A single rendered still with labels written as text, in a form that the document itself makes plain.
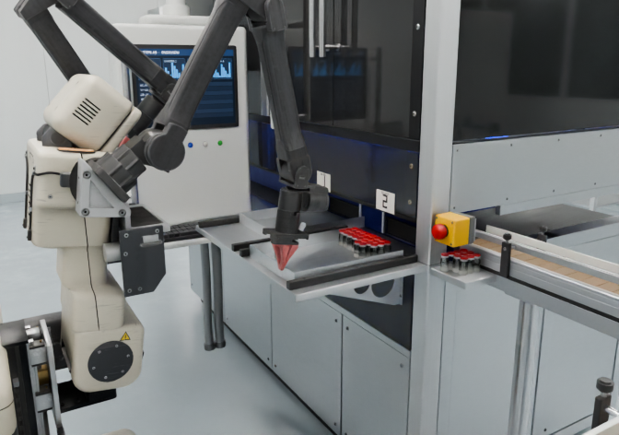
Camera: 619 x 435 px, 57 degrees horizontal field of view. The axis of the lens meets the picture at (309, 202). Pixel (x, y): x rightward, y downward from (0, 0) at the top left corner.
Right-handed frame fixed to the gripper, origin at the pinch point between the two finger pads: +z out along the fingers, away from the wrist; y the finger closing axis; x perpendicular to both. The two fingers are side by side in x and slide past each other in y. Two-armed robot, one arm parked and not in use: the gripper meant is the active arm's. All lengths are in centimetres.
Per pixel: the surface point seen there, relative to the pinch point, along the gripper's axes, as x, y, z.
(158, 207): 90, -5, 4
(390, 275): -10.6, 26.6, -0.5
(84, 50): 544, 37, -77
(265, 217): 54, 22, -2
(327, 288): -10.5, 7.6, 2.3
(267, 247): 19.8, 6.1, 0.3
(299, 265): 5.7, 9.0, 1.6
